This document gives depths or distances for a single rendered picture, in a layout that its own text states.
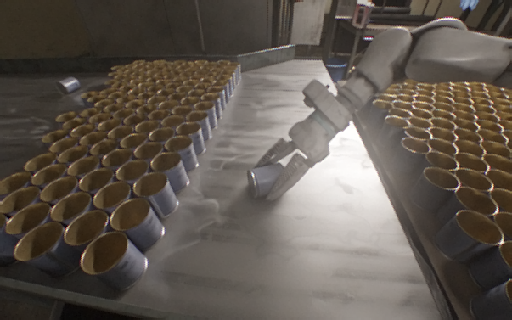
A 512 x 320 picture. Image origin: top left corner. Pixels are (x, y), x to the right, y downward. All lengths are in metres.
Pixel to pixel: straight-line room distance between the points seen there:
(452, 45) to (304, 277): 0.44
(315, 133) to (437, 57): 0.21
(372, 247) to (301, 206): 0.16
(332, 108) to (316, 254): 0.28
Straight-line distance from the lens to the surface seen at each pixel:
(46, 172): 0.67
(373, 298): 0.43
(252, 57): 1.31
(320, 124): 0.41
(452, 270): 0.55
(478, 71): 0.44
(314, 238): 0.44
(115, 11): 3.44
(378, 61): 0.44
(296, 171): 0.41
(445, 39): 0.44
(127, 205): 0.46
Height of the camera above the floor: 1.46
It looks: 41 degrees down
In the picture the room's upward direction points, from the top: 1 degrees counter-clockwise
